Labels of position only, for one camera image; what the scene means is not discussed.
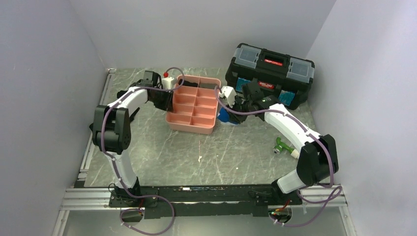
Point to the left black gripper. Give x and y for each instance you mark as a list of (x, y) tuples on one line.
[(168, 105)]

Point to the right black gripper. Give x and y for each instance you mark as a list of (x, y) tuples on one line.
[(238, 118)]

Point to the blue underwear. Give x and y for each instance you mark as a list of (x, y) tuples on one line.
[(224, 117)]

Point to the pink divided organizer tray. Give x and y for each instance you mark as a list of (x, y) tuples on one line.
[(195, 109)]

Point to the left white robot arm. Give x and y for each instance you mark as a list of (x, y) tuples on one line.
[(111, 127)]

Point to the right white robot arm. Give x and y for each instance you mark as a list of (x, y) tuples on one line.
[(317, 154)]

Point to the rolled grey cloth in tray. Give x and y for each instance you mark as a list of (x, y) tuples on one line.
[(207, 85)]

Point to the black toolbox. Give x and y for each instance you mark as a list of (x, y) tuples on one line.
[(288, 78)]

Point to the green white tool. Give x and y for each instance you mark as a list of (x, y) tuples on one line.
[(280, 146)]

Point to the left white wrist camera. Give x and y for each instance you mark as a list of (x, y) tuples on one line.
[(168, 82)]

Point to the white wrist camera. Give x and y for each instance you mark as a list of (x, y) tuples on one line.
[(168, 82), (228, 94)]

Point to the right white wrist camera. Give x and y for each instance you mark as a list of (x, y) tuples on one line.
[(228, 94)]

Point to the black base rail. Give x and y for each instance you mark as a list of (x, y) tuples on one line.
[(257, 200)]

